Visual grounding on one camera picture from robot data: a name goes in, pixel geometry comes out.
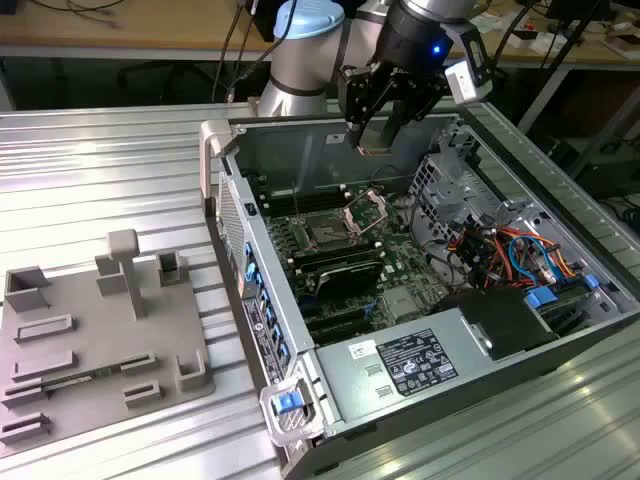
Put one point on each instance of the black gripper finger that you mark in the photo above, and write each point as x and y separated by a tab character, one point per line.
417	97
360	95

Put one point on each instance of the CPU with silver top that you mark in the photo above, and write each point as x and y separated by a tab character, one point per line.
377	140

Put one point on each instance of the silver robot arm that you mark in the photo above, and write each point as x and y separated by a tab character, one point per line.
300	75

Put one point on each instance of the metal drive cage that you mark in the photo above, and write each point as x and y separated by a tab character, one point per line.
445	200

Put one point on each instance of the small white box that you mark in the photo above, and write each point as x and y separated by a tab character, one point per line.
522	42

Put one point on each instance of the green RAM stick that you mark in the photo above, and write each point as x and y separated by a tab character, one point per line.
340	257
80	377

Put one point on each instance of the green motherboard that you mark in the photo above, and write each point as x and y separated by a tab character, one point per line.
410	280

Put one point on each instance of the black expansion card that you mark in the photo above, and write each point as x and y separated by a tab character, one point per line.
350	280

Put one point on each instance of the silver chipset heatsink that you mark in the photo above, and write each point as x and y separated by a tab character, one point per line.
402	305

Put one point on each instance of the flat cardboard box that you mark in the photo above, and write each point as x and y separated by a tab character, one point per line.
622	45

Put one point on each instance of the grey open PC case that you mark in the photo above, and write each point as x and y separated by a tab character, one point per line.
292	320

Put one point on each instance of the blue drive carrier latch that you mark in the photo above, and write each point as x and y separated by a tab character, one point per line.
542	299

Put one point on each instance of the black plastic air shroud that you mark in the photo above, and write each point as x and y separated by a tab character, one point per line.
500	320

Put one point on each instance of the wooden desk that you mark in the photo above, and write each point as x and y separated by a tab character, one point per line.
125	25

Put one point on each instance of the grey power supply unit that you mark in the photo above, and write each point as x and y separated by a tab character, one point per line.
335	385

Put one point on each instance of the blue case release latch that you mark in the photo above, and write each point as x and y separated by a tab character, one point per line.
286	404

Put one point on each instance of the grey parts rack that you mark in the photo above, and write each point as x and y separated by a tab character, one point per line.
100	340

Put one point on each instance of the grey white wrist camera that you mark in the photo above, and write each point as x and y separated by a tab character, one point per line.
460	85

